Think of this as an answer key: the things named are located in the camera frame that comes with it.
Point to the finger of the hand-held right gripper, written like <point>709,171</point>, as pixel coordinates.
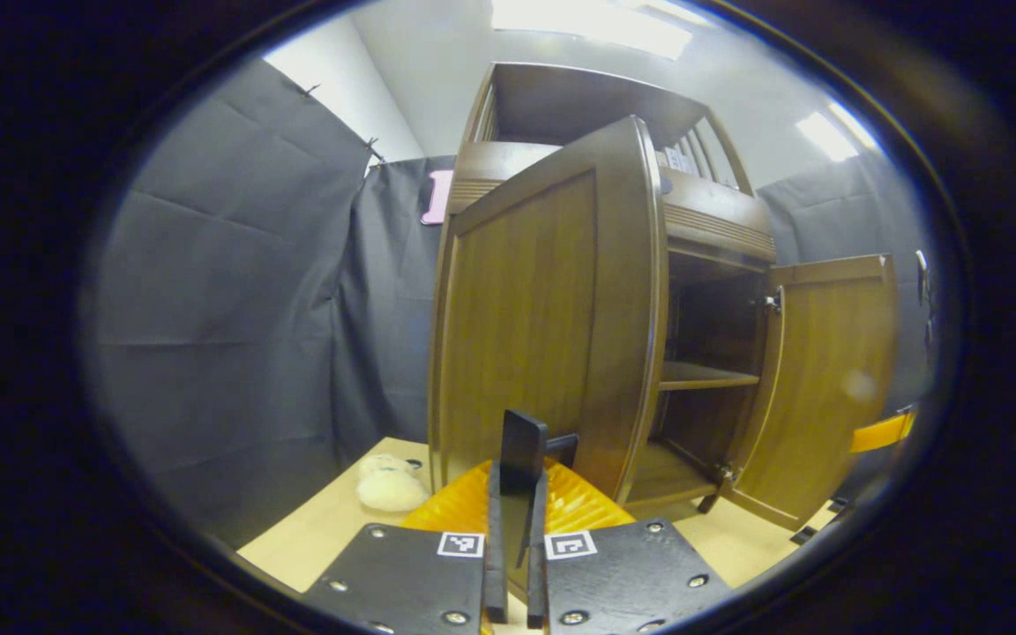
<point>878,432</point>

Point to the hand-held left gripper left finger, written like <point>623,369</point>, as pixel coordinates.
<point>496,573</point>

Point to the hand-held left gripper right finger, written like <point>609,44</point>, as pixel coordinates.
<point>537,600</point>

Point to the wooden shoe cabinet door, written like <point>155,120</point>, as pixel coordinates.
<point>526,335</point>
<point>825,379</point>

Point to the wooden double-door shoe cabinet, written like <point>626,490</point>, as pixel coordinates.
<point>720,220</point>

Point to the white plush toy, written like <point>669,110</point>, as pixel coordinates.
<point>392,485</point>

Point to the wooden inner shelf board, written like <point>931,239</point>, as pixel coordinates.
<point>702,375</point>

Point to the ceiling light panel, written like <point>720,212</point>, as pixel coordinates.
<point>832,132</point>

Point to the row of books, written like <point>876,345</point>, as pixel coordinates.
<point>676,160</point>

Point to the black backdrop cloth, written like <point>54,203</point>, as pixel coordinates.
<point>226,309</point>

